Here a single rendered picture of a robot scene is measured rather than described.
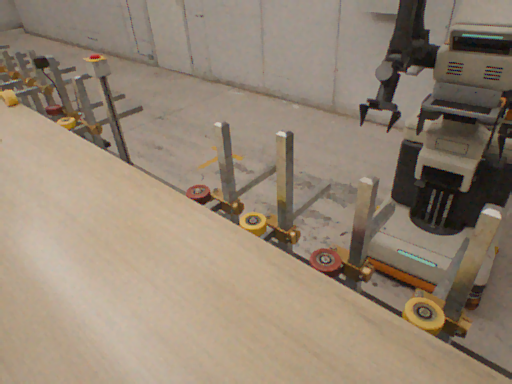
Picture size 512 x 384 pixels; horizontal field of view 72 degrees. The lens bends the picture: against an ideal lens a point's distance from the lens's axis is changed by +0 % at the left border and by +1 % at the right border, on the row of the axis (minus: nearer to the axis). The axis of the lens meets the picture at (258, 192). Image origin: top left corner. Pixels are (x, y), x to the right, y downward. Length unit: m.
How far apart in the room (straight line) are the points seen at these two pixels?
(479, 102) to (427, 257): 0.78
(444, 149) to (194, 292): 1.22
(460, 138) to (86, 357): 1.48
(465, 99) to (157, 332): 1.32
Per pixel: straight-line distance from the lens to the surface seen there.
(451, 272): 1.12
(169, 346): 0.82
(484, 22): 1.50
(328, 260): 0.94
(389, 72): 1.31
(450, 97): 1.60
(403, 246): 1.98
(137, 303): 0.91
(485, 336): 2.11
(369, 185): 0.86
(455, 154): 1.71
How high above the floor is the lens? 1.58
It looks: 35 degrees down
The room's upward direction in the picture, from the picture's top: 3 degrees counter-clockwise
